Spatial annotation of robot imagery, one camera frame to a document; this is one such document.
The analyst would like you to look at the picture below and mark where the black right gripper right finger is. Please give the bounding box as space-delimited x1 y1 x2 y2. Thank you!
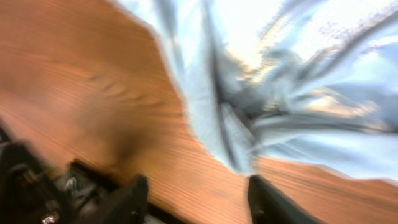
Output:
247 175 323 224

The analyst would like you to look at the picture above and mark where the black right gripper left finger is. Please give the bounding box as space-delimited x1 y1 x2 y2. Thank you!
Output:
74 174 149 224

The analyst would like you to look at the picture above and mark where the light blue printed t-shirt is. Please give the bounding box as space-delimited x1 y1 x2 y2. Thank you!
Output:
117 0 397 184

